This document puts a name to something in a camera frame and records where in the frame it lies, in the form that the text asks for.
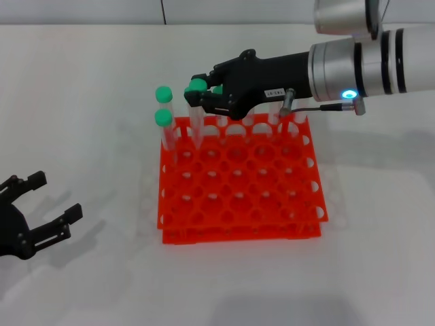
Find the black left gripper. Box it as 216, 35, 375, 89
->
0, 170, 84, 261

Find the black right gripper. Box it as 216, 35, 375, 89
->
184, 48, 314, 120

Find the orange plastic test tube rack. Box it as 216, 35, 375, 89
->
156, 114, 330, 245

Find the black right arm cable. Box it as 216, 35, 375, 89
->
278, 87, 367, 118

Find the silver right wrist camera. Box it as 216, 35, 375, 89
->
313, 0, 385, 39

